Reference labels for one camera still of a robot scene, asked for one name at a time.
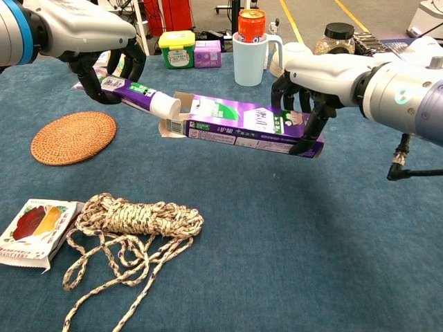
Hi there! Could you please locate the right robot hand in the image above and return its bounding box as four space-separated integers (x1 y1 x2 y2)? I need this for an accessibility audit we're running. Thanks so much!
271 53 385 156

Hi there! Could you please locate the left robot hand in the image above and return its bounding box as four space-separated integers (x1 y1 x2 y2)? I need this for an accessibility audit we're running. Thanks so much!
24 0 148 105

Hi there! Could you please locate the purple white toothpaste tube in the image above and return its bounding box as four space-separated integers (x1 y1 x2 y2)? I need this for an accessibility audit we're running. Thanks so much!
72 67 181 120

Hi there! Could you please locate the purple toothpaste carton box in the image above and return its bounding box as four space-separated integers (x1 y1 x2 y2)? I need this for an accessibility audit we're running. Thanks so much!
158 91 325 159

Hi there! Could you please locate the small purple box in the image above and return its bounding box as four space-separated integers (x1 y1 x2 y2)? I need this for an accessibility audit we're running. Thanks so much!
194 39 222 69

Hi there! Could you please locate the glass jar black lid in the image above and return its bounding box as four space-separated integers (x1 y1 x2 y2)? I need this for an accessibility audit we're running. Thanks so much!
314 22 356 56

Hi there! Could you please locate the white ribbed bowl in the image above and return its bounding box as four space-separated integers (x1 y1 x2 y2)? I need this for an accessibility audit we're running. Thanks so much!
269 41 314 79

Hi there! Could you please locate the black striped pack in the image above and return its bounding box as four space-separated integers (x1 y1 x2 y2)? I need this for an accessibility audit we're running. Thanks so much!
352 30 386 56

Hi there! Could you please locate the white teal brochure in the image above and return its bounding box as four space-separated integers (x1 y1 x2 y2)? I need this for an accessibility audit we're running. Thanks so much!
380 36 443 63

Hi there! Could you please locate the light blue mug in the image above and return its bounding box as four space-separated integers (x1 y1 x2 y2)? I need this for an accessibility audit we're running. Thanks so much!
232 31 284 87

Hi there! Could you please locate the red cabinet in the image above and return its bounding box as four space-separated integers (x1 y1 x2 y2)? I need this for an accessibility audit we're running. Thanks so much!
143 0 195 37

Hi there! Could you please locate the orange soda can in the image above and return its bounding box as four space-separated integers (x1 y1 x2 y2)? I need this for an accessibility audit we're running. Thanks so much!
237 9 266 44

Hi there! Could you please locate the green container yellow lid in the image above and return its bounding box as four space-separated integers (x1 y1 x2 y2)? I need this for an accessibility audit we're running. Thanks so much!
158 30 196 70

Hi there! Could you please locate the round woven rattan coaster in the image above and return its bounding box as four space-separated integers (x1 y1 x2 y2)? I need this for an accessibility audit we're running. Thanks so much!
30 111 118 167

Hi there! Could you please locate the white grey machine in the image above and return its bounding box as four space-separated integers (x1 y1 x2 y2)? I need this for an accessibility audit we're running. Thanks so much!
405 0 443 39

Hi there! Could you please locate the black wheeled stand base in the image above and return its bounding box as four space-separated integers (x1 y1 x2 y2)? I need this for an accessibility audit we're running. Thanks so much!
214 0 259 15

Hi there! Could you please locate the black power strip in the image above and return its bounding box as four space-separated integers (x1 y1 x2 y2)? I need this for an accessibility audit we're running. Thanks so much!
202 30 233 43

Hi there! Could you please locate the white snack packet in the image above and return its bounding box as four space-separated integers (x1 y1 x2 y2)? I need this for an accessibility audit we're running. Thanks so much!
0 198 86 275

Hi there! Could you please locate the blue velvet tablecloth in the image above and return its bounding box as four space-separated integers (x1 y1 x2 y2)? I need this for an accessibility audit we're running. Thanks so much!
0 51 443 332

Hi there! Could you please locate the white metal post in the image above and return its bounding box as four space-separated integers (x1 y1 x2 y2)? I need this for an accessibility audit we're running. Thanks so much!
133 0 151 56

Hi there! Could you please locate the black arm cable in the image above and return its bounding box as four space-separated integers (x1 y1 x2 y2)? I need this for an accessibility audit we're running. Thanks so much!
386 133 443 181

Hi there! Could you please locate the beige braided rope bundle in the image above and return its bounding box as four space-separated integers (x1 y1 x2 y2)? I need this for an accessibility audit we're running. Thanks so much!
61 192 205 332

